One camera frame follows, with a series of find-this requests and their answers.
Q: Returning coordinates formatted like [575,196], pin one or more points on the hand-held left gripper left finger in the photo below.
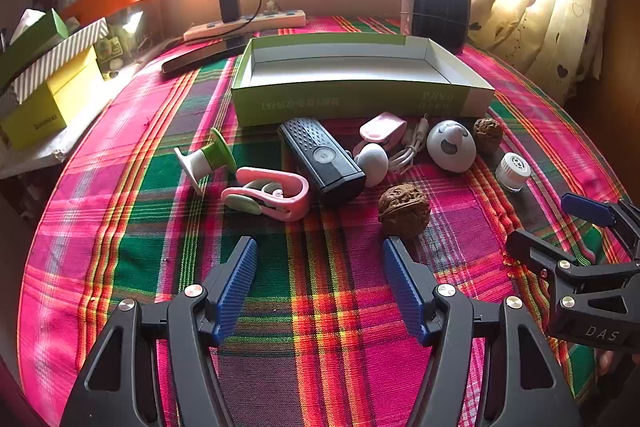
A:
[235,292]

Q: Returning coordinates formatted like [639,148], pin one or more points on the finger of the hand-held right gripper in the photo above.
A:
[585,209]
[535,249]

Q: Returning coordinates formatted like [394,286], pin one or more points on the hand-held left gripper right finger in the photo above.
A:
[405,292]

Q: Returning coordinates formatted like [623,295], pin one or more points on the large brown walnut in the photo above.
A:
[404,212]

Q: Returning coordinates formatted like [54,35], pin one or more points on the small white round cap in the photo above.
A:
[512,172]

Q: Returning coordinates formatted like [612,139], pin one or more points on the pink and green clip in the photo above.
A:
[292,207]

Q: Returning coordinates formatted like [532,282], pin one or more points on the small brown walnut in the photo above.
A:
[487,134]

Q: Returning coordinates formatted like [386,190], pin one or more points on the white mushroom-shaped knob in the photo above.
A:
[372,164]

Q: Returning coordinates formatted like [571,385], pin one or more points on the white egg-shaped toy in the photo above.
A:
[450,147]

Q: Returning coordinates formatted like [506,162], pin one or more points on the green and white spool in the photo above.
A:
[212,157]

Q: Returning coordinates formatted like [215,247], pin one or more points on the black device with round button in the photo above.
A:
[320,162]

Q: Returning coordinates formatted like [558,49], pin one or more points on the pink silicone case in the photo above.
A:
[382,127]

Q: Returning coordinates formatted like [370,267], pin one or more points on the green cardboard box tray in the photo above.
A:
[350,107]

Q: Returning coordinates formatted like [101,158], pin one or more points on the plaid tablecloth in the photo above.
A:
[150,232]

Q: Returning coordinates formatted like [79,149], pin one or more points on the cream heart-print curtain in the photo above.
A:
[540,7]

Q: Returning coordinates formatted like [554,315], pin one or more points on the black smartphone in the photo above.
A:
[200,59]

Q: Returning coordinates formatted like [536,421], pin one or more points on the grey heater with black grille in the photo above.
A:
[440,17]

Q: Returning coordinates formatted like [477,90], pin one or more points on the yellow box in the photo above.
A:
[45,107]

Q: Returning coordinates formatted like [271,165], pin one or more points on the small green patterned card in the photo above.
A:
[111,52]

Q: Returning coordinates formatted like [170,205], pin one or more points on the white power strip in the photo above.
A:
[280,19]

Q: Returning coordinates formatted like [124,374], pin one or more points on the black charger adapter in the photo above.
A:
[229,7]

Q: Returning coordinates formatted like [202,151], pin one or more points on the striped box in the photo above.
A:
[60,52]

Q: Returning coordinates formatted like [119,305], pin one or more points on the green box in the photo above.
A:
[40,37]

